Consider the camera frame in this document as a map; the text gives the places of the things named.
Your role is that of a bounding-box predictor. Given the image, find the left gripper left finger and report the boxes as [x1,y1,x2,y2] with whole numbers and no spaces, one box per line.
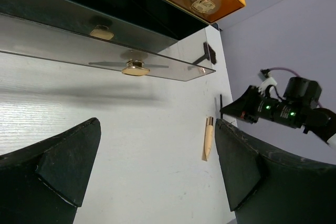
[1,118,101,223]

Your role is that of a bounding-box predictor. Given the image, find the black fan brush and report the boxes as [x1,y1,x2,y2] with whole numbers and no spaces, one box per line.
[192,42,217,65]

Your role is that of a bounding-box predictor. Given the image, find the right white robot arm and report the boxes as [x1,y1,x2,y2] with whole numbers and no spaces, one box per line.
[220,77,335,149]

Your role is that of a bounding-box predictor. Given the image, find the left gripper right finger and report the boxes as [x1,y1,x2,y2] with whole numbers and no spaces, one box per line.
[215,119,335,223]

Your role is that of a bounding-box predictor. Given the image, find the thin black brush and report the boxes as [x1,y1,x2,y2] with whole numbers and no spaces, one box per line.
[219,94,223,119]

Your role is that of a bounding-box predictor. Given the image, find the dark teal drawer cabinet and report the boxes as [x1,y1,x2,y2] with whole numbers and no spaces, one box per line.
[1,0,206,52]

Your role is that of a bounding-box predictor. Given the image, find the beige concealer tube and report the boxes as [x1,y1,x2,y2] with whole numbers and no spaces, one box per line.
[202,116,214,161]

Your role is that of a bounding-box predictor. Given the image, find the clear cabinet drawer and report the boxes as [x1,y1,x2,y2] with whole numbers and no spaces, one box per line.
[1,13,214,81]

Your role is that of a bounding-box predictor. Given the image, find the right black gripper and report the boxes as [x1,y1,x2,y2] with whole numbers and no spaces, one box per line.
[220,86,330,129]

